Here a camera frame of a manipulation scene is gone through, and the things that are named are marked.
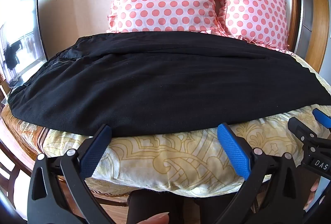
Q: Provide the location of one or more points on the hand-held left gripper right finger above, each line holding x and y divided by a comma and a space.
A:
234, 153

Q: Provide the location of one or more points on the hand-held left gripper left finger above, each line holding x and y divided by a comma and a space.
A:
95, 153

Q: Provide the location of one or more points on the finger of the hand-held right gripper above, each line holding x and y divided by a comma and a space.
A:
300, 129
322, 117

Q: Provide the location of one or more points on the black pants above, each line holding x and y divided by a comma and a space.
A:
160, 89

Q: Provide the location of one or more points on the person's right hand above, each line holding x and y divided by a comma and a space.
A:
312, 195

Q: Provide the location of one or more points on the person's left hand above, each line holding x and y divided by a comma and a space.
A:
157, 218

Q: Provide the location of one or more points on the yellow patterned bedspread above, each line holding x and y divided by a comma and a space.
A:
165, 159

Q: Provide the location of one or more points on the person's legs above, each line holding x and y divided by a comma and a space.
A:
186, 209

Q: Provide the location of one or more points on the wooden headboard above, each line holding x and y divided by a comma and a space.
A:
319, 14

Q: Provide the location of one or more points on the small pink polka dot pillow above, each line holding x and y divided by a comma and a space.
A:
256, 12

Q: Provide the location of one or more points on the wall mirror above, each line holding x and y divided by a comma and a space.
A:
23, 37

